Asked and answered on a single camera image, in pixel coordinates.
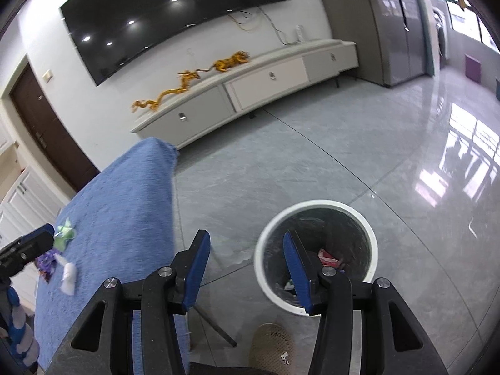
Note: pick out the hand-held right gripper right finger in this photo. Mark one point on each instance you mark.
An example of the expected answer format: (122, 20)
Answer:
(299, 273)

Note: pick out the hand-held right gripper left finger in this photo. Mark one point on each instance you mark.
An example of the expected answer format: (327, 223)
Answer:
(195, 273)

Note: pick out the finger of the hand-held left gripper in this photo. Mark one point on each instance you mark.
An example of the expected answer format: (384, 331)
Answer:
(37, 234)

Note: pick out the small green wrapper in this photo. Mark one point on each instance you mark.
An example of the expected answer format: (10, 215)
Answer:
(290, 284)

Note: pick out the green white wrapper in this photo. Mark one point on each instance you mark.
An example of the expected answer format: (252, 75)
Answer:
(64, 234)

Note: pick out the white rimmed trash can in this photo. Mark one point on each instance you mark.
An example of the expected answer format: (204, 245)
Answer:
(269, 281)

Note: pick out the purple white wrapper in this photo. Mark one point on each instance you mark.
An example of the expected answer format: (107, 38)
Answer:
(47, 265)

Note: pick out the red foil packet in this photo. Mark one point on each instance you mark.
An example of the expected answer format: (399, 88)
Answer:
(330, 258)

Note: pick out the white tissue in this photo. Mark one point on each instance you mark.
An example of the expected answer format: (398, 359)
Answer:
(69, 277)

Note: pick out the white lower cabinets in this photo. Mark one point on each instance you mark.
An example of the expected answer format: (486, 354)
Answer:
(27, 203)

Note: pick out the white cabinets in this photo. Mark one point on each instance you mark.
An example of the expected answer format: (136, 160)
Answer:
(27, 203)
(4, 136)

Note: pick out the grey metal table leg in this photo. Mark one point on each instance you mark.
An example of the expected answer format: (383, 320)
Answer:
(216, 326)

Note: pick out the beige slipper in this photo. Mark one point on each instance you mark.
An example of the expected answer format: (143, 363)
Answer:
(271, 347)

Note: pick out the blue fuzzy blanket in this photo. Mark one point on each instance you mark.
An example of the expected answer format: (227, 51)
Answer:
(117, 203)

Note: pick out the brown entrance door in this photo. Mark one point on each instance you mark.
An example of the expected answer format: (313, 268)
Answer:
(50, 136)

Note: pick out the white upper cabinets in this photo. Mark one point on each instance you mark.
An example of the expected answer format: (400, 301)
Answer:
(4, 136)

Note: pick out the golden dragon figurine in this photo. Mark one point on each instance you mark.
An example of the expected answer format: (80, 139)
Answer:
(172, 91)

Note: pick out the white grey television stand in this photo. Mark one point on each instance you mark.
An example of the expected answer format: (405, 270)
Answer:
(265, 78)

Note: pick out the golden tiger figurine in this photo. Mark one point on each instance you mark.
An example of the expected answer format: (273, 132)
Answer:
(230, 62)

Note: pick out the grey refrigerator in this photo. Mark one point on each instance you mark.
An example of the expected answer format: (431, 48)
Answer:
(390, 27)

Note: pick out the purple box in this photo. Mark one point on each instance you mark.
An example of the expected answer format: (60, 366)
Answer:
(474, 68)

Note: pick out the window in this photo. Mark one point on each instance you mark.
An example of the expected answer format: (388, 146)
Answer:
(468, 19)

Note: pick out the beige light switch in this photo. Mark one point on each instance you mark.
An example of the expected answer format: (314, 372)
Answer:
(47, 75)

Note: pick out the black wall television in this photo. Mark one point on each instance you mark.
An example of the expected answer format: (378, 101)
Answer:
(164, 15)

